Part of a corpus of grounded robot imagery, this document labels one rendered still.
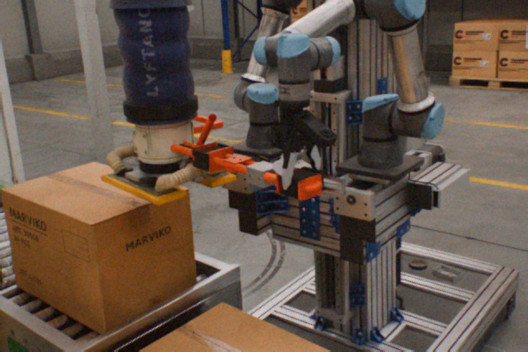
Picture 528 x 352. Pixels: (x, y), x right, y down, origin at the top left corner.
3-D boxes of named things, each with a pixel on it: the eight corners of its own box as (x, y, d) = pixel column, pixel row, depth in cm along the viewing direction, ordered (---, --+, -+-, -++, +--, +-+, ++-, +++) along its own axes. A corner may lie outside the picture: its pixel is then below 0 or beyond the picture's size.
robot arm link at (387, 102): (373, 128, 217) (373, 90, 213) (408, 132, 209) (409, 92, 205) (355, 135, 208) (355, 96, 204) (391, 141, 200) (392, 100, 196)
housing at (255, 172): (245, 182, 160) (244, 166, 159) (264, 176, 165) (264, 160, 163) (263, 188, 155) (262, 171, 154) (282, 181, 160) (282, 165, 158)
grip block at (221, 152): (190, 167, 175) (189, 147, 174) (218, 159, 182) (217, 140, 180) (209, 173, 169) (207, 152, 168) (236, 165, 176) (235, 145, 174)
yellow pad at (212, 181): (152, 166, 212) (150, 152, 210) (176, 160, 218) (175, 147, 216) (211, 189, 187) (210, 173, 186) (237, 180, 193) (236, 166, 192)
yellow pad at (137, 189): (100, 180, 200) (98, 166, 198) (128, 173, 206) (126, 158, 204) (157, 206, 175) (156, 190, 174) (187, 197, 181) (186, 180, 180)
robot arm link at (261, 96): (255, 124, 231) (253, 89, 227) (242, 118, 243) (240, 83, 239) (284, 120, 235) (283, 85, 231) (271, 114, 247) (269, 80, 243)
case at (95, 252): (16, 286, 244) (-1, 188, 233) (106, 248, 272) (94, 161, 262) (106, 338, 205) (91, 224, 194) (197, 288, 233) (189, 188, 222)
